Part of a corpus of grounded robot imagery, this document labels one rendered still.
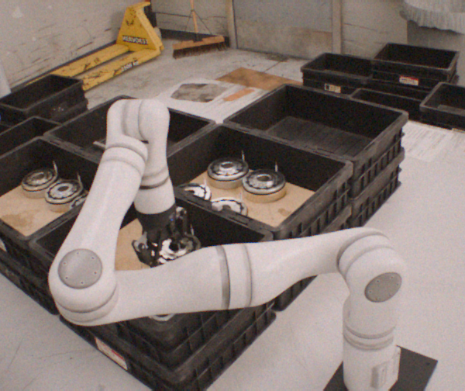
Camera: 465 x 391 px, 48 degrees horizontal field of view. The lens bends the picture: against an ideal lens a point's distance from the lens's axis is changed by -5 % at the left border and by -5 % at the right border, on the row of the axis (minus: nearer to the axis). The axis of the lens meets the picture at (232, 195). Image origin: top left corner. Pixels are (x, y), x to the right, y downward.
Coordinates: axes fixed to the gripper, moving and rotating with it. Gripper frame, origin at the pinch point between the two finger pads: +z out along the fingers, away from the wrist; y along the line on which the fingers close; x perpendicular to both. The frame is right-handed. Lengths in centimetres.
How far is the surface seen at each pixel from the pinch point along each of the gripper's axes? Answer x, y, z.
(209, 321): -17.8, -9.1, -0.2
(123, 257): 10.7, -2.4, 2.3
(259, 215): -6.4, 24.1, 2.2
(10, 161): 59, 4, -5
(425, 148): -24, 93, 15
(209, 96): 63, 95, 15
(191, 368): -18.4, -16.2, 4.7
